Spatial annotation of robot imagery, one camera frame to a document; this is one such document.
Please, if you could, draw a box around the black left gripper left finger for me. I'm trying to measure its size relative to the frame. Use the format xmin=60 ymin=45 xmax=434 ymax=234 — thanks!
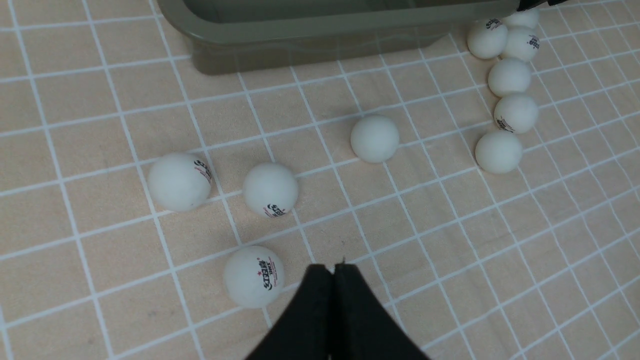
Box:
xmin=246 ymin=264 xmax=333 ymax=360

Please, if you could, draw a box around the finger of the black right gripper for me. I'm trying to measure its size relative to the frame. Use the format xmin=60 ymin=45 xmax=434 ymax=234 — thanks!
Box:
xmin=518 ymin=0 xmax=576 ymax=12

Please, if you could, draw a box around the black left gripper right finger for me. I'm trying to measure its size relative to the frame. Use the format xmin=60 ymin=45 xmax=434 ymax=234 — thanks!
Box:
xmin=332 ymin=263 xmax=429 ymax=360

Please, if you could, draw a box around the white ball with print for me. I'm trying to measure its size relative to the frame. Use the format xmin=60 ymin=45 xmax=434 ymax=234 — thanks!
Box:
xmin=500 ymin=26 xmax=540 ymax=63

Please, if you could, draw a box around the white ball with logo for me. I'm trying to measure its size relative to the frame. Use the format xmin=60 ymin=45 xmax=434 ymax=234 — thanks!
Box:
xmin=242 ymin=162 xmax=299 ymax=219

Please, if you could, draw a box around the plain white centre ball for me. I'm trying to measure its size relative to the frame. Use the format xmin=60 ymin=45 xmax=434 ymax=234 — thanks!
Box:
xmin=350 ymin=114 xmax=400 ymax=164

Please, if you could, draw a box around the olive green plastic bin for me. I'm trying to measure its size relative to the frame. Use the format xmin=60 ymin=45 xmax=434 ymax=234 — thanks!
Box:
xmin=157 ymin=0 xmax=520 ymax=76

